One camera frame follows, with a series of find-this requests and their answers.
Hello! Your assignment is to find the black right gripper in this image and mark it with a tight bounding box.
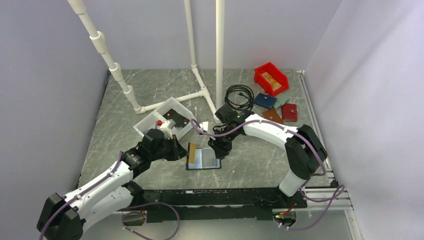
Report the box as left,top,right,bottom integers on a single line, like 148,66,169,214
208,126,239,160

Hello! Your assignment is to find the mint green card holder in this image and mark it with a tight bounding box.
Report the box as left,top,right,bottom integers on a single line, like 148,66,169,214
273,92,290,109

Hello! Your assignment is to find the black coiled cable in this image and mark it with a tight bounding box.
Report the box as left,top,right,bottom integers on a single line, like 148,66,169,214
224,84,255,112

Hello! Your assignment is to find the brown leather card holder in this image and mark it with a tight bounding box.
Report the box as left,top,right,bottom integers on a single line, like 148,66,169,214
262,108,284,124

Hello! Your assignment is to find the red leather card holder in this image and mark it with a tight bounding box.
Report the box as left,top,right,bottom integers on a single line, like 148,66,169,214
281,103,298,122

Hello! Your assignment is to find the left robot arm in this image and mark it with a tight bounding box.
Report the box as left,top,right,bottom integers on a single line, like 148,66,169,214
36,129,187,240

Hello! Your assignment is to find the white plastic divided tray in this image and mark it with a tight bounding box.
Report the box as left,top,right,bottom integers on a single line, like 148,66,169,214
133,97,195,140

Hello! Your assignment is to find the black leather card holder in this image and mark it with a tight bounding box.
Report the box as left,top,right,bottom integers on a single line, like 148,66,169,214
186,147,222,171

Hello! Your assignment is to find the gold card in bin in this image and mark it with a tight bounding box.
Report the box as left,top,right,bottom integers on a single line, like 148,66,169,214
270,80,282,91

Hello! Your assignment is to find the white PVC pipe frame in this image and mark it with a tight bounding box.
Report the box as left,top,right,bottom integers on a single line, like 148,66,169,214
68,0,216,114

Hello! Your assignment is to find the red plastic bin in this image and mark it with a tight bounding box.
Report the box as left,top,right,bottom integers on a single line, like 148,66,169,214
253,62,289,97

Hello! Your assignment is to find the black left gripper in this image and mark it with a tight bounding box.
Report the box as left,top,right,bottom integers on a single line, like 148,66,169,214
150,134,189,162

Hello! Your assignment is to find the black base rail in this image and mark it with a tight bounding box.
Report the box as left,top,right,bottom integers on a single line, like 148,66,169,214
125,187,308,223

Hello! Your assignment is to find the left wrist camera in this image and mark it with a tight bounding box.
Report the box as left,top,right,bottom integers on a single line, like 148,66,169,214
155,119,176,139

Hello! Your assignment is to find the blue leather card holder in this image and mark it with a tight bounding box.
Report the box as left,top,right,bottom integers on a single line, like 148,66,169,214
253,93,277,109

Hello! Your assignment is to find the gold card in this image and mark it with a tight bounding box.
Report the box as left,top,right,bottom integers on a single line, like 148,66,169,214
262,72,277,84
270,80,282,91
187,142,197,164

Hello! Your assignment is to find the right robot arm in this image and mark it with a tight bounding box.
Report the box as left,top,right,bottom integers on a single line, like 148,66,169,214
202,104,328,208

